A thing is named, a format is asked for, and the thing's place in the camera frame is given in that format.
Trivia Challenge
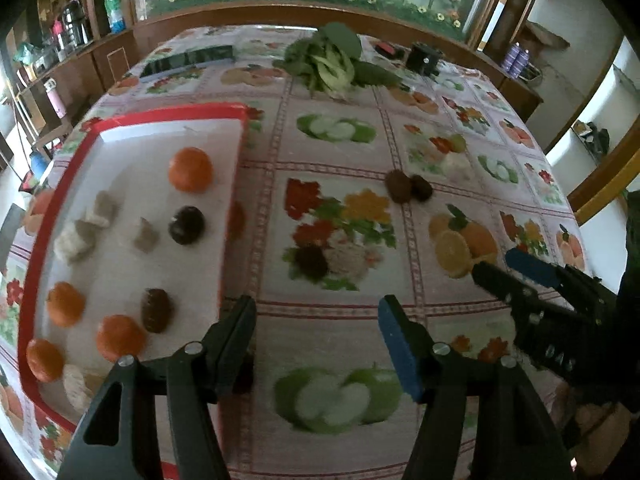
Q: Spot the leafy green vegetable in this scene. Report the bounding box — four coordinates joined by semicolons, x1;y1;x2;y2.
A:
272;22;403;98

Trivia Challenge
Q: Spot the person's right hand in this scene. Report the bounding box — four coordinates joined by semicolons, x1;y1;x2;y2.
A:
565;397;633;466

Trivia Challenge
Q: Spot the dark round plum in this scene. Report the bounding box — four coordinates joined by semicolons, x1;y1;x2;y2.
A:
168;206;206;246

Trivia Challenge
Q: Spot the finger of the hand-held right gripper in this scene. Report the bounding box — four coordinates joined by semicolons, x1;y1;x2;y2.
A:
505;247;619;322
471;260;547;322

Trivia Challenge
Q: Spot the red rimmed white tray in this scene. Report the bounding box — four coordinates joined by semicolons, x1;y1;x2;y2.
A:
15;102;251;480

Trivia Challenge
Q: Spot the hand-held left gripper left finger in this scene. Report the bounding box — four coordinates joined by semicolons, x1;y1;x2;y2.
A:
57;294;258;480

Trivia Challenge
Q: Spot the orange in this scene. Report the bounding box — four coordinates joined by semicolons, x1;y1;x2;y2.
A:
96;315;148;363
46;281;86;327
26;338;65;382
168;147;214;193

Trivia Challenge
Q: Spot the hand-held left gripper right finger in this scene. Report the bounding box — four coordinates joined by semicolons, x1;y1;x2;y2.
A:
377;294;576;480

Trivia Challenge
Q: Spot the small black box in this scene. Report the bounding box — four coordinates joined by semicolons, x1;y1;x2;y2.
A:
405;42;445;77

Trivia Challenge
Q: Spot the blue water jug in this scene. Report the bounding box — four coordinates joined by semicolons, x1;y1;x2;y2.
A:
27;150;51;183

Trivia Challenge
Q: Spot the pink water bottle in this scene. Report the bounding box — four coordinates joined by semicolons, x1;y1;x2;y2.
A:
42;79;68;118

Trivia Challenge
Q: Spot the black thermos jug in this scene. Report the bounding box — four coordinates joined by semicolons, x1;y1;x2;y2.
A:
62;0;91;48

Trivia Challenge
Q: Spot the green plastic bottle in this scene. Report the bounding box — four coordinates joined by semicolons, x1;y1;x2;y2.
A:
104;0;126;35

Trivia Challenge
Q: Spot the green plastic bag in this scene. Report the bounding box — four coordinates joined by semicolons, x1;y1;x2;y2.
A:
15;42;46;66

